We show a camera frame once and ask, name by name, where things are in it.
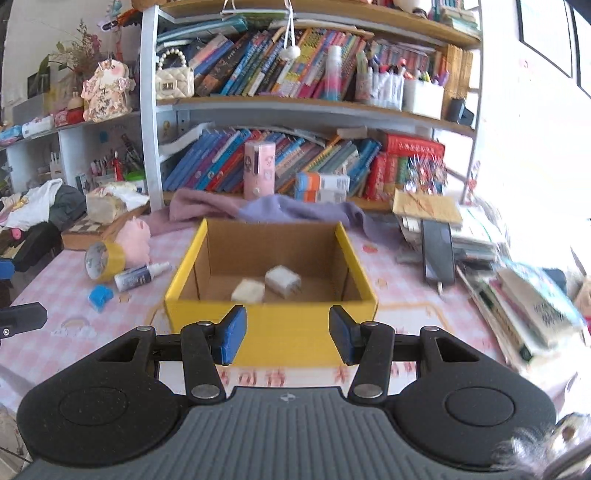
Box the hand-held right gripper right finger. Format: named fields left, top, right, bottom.
left=329, top=305, right=476, bottom=402

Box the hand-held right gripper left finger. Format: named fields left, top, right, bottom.
left=99, top=305, right=247, bottom=403

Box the yellow cardboard box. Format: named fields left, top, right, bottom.
left=165, top=218, right=378, bottom=367

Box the white charger plug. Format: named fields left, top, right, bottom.
left=264, top=265, right=303, bottom=298

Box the yellow tape roll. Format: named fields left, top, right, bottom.
left=84, top=240, right=126, bottom=283

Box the white spray bottle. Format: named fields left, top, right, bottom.
left=114, top=261, right=172, bottom=292

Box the pink pig toy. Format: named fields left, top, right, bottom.
left=115, top=217, right=152, bottom=268

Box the black bag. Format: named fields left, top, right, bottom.
left=0, top=222, right=63, bottom=273

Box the white garment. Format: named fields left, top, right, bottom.
left=0, top=179, right=63, bottom=227

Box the wooden chessboard box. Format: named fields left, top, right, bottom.
left=61, top=203, right=151, bottom=251

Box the dark grey garment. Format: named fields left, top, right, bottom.
left=48, top=185, right=88, bottom=232

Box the beige tissue pack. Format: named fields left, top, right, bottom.
left=86, top=182, right=148, bottom=224

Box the black smartphone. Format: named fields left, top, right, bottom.
left=421, top=220, right=456, bottom=284

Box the purple cloth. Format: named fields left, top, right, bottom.
left=238, top=194, right=398, bottom=241

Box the pink cloth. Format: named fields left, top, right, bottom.
left=148, top=187, right=245, bottom=236

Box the orange white small box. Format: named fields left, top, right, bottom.
left=295, top=172, right=350, bottom=191
left=300, top=188, right=348, bottom=204

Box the white side shelf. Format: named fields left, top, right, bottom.
left=0, top=111, right=144, bottom=195

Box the cup of pens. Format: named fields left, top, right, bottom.
left=90, top=148, right=130, bottom=182

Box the brown notebook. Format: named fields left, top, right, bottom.
left=392, top=189, right=463, bottom=227

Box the stack of books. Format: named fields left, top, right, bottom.
left=455, top=263, right=587, bottom=370

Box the stack of papers and booklets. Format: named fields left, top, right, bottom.
left=399, top=203, right=502, bottom=273

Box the pink cylinder box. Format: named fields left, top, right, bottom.
left=244, top=141, right=276, bottom=200

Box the row of blue books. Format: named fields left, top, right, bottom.
left=164, top=129, right=384, bottom=197

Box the floral plush doll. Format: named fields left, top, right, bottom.
left=82, top=60, right=134, bottom=123

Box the thick blue cover book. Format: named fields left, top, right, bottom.
left=496, top=265, right=585, bottom=347

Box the grey furry cloth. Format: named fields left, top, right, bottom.
left=492, top=413, right=591, bottom=480

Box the wooden metal bookshelf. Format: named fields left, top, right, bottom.
left=140, top=0, right=483, bottom=210

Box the dried flower bunch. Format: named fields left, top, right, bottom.
left=46, top=21, right=102, bottom=84

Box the clear pen holder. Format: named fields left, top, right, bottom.
left=369, top=60, right=404, bottom=110

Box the white pen box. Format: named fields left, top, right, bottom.
left=403, top=74, right=445, bottom=120

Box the white quilted handbag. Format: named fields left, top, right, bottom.
left=156, top=49, right=195, bottom=99

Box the black desk gadget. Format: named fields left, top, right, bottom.
left=445, top=98, right=475, bottom=125

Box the row of slanted colourful books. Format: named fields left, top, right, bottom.
left=189, top=28, right=370, bottom=100

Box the row of yellow books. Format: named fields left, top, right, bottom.
left=441, top=44, right=474, bottom=118

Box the white hanging pompom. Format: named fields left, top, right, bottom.
left=281, top=0, right=301, bottom=60

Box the black picture frame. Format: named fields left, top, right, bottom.
left=573, top=4, right=591, bottom=97
left=517, top=0, right=573, bottom=78

